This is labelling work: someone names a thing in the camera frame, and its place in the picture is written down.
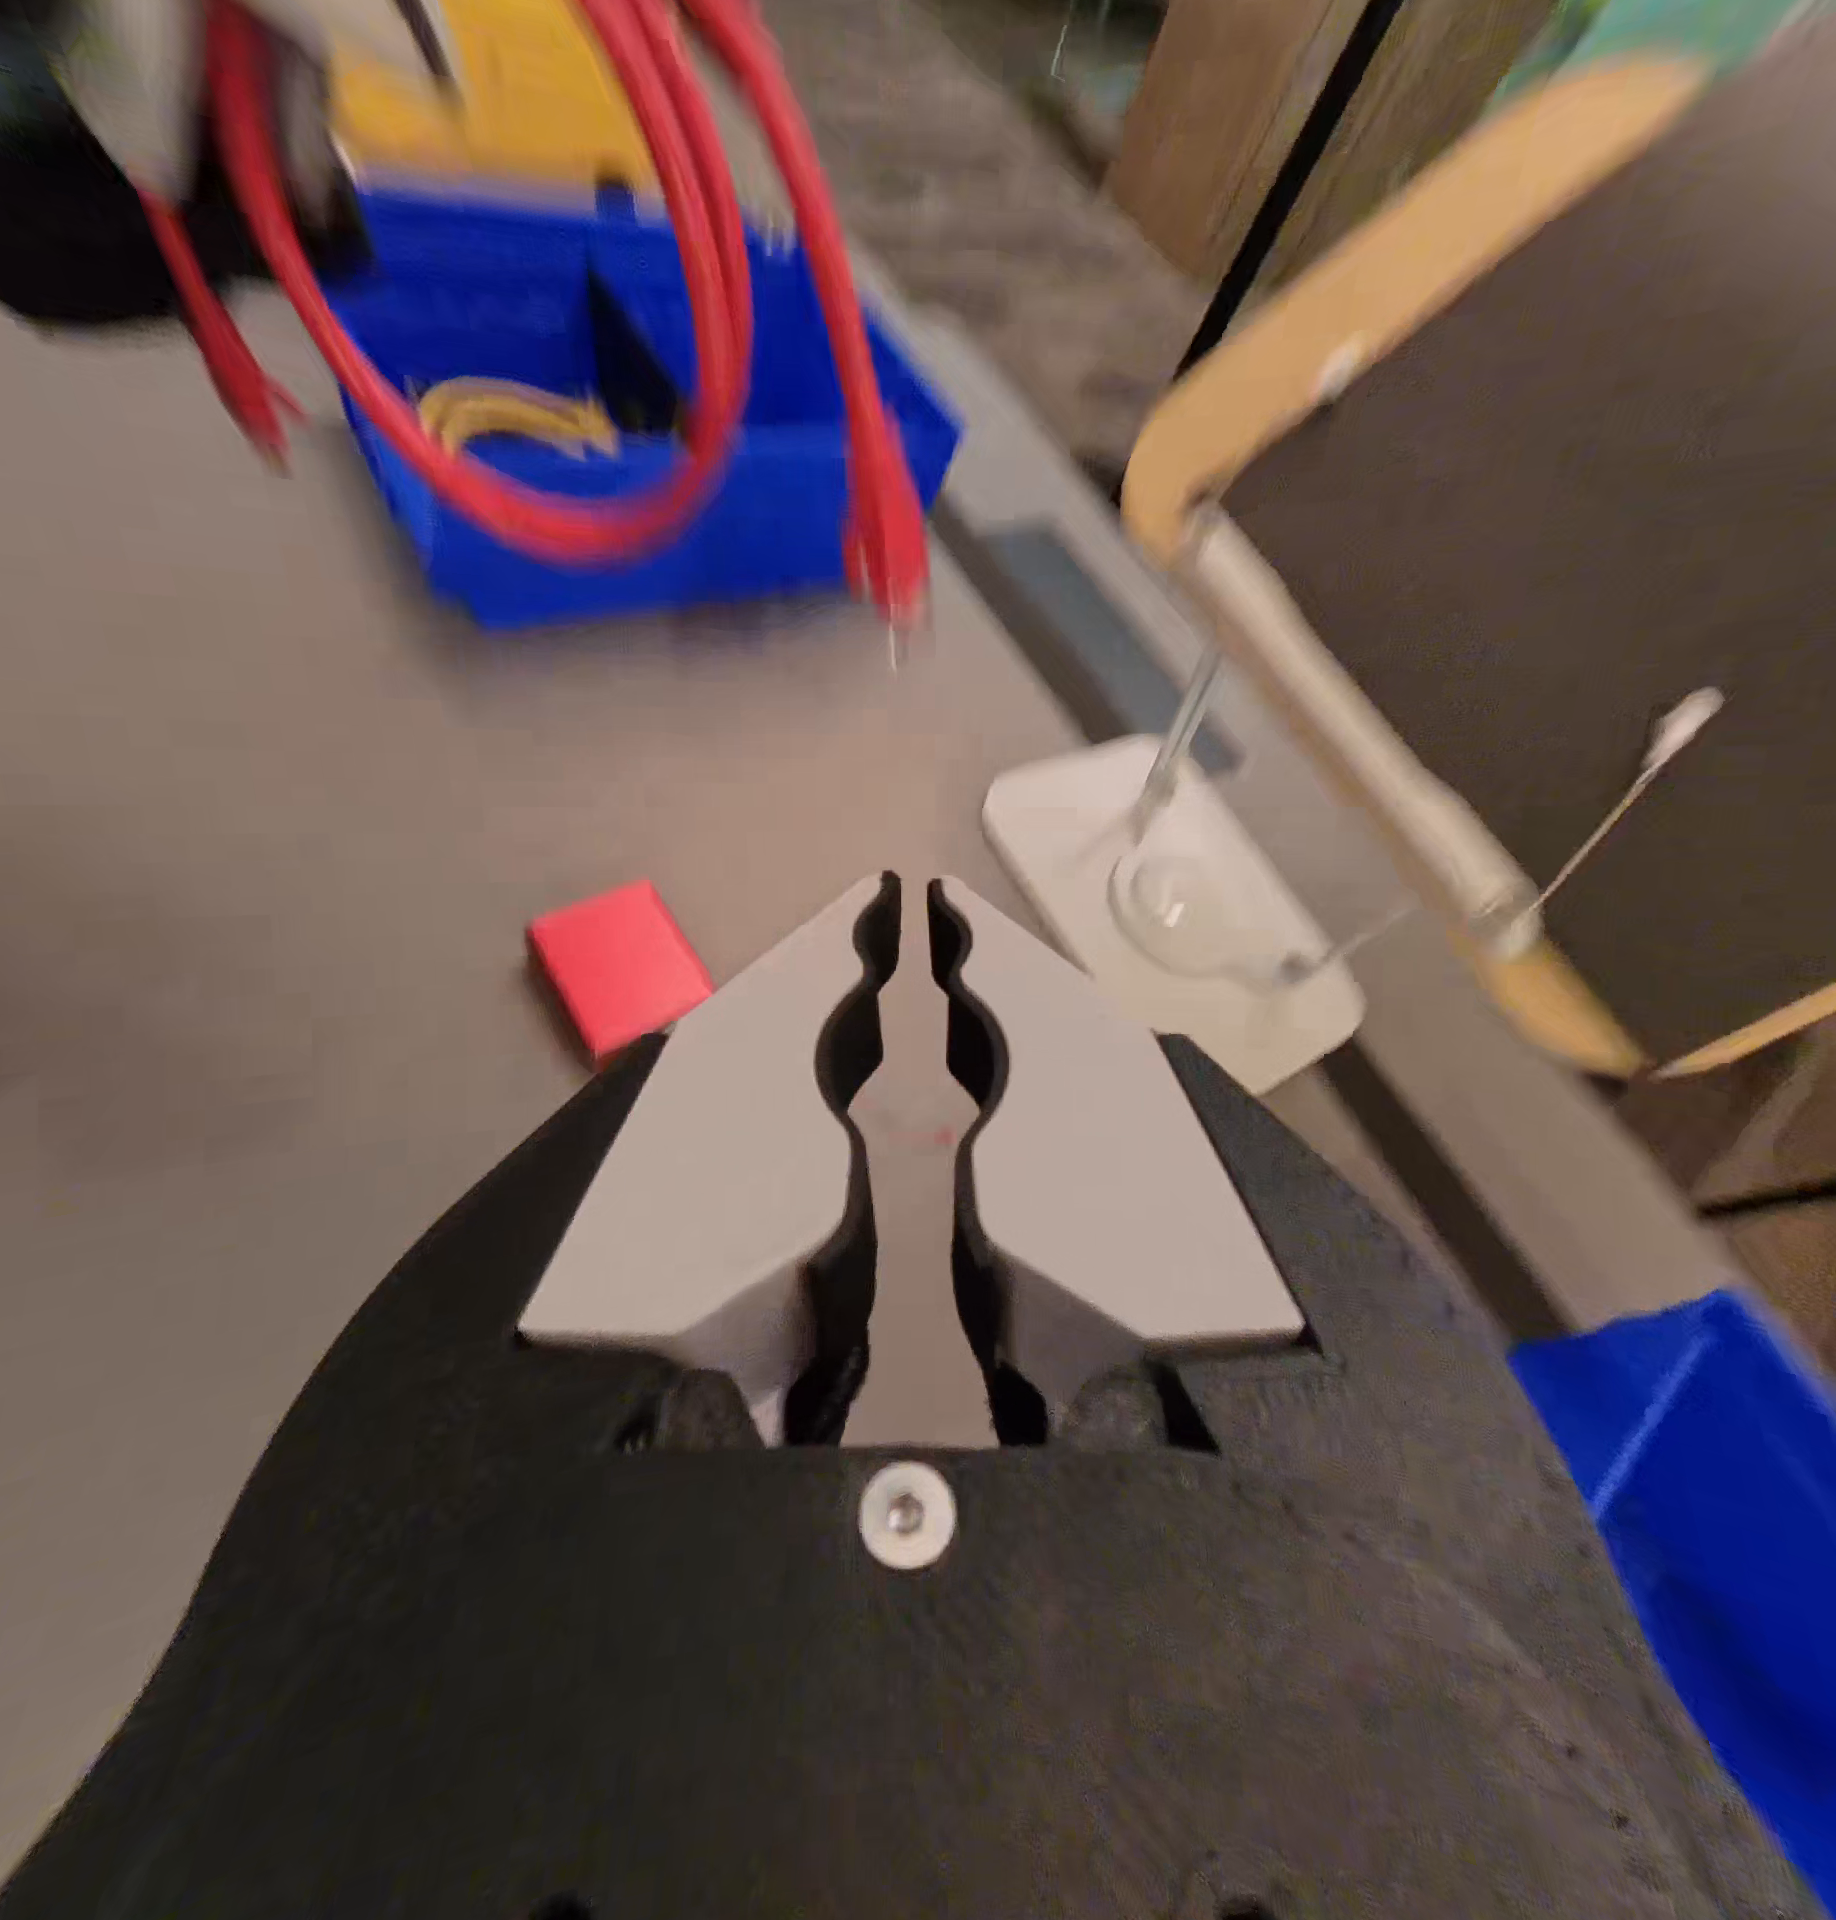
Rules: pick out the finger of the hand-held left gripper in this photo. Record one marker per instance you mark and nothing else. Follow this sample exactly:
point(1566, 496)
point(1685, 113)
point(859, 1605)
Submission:
point(139, 104)

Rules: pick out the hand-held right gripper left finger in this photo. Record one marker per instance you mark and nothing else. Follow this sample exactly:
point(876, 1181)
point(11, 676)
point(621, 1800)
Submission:
point(694, 1200)

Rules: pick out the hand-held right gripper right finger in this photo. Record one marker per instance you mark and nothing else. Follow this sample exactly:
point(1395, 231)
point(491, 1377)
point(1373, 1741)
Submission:
point(1130, 1200)

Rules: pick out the blue plastic bin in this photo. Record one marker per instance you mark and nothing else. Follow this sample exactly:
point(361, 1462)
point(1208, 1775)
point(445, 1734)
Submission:
point(801, 509)
point(1760, 1576)

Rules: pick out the person's left hand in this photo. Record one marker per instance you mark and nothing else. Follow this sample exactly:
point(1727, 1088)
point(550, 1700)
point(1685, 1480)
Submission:
point(48, 224)

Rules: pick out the small red block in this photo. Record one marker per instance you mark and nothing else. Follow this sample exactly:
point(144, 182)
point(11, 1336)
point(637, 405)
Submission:
point(618, 968)

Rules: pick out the yellow plastic bin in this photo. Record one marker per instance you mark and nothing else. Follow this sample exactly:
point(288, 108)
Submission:
point(512, 91)

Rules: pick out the black bin divider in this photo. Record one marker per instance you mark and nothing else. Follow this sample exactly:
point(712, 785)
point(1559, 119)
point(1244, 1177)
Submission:
point(634, 359)

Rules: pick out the tan board with black panel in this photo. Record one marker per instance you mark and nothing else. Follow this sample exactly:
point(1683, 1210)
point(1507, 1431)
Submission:
point(1611, 523)

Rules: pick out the black floor lamp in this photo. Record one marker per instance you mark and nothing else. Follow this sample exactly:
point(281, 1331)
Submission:
point(1294, 167)

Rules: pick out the large cardboard box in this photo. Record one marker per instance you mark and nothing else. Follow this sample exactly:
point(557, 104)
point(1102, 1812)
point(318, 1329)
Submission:
point(1204, 104)

